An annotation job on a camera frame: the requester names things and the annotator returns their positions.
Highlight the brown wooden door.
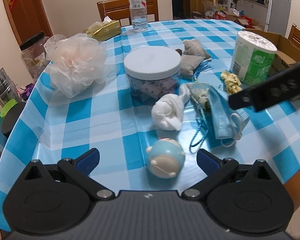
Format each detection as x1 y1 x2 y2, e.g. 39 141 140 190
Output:
3 0 53 44

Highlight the grey refrigerator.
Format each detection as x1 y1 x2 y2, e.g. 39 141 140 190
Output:
264 0 291 36

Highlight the pen holder with pens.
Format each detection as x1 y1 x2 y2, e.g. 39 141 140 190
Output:
0 68 22 107

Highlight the grey fabric pouch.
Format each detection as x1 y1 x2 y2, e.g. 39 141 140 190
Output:
180 54 205 79
183 39 212 60

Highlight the clear water bottle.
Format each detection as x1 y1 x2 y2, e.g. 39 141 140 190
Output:
129 0 148 32

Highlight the blue round doll toy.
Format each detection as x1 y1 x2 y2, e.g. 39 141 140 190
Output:
145 138 186 179

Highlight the green toilet paper roll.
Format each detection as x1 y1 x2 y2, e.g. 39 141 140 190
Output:
230 30 277 86

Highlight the gold tissue pack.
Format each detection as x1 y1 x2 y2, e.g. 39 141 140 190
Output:
83 16 122 42

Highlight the blue checkered tablecloth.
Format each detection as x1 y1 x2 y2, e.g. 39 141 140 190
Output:
0 20 300 231

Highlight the cardboard box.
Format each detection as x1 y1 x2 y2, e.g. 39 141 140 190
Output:
244 29 300 76

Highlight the clear jar white lid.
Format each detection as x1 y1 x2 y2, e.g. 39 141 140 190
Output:
123 46 181 104

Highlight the blue face mask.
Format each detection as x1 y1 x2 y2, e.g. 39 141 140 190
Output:
207 86 249 147

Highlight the plastic jar black lid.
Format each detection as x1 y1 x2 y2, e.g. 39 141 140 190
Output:
19 31 50 82

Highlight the yellow scrunchie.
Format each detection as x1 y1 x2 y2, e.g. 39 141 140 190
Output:
221 71 242 95

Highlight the brown scrunchie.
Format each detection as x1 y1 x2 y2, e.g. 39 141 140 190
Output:
175 49 183 55

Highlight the white cloth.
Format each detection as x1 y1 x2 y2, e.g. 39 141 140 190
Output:
151 83 190 131

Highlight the pink mesh bath pouf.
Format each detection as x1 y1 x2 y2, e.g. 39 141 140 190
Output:
44 33 116 98

